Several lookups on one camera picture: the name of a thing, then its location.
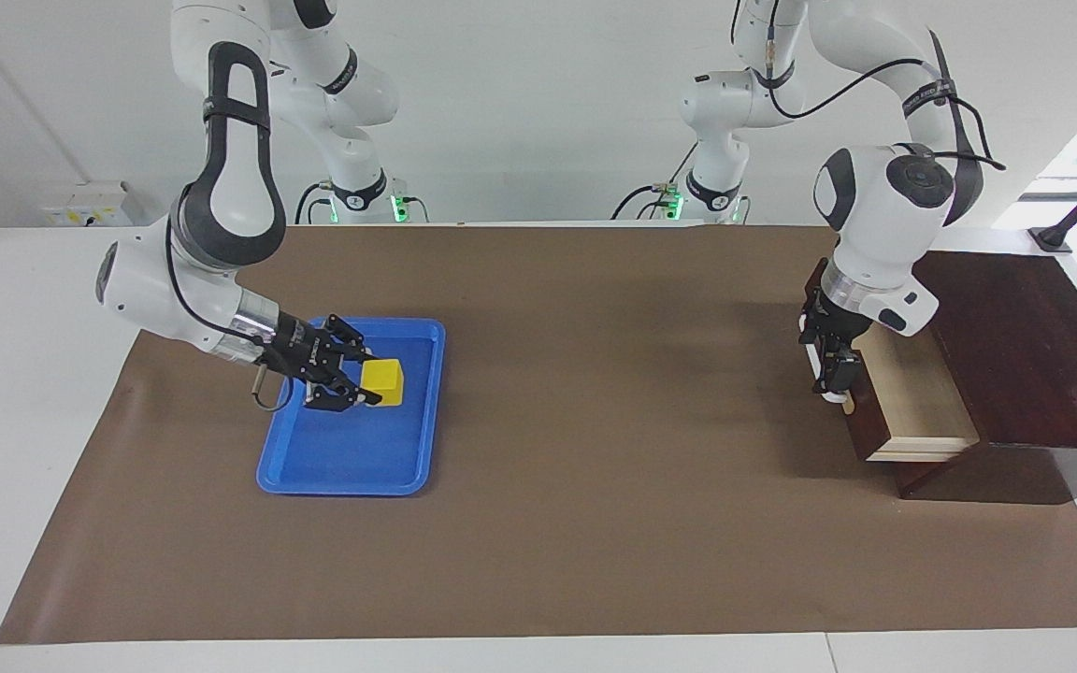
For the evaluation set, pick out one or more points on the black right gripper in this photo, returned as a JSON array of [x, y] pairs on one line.
[[300, 350]]

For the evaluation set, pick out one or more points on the white wall outlet box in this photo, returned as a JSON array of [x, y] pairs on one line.
[[85, 206]]

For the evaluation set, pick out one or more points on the dark wooden cabinet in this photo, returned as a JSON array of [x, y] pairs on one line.
[[1034, 355]]

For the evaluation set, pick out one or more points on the green lit connector box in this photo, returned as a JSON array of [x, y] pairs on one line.
[[398, 207], [669, 201]]

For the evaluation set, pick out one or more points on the yellow cube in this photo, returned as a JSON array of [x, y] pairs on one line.
[[381, 383]]

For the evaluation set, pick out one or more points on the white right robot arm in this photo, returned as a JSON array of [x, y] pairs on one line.
[[221, 206]]

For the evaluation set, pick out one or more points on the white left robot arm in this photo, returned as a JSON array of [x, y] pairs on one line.
[[884, 215]]

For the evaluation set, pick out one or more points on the brown table mat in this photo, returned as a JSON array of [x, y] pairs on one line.
[[595, 467]]

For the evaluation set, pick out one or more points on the blue plastic tray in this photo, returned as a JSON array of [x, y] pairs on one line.
[[351, 449]]

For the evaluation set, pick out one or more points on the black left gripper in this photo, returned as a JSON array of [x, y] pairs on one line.
[[836, 313]]

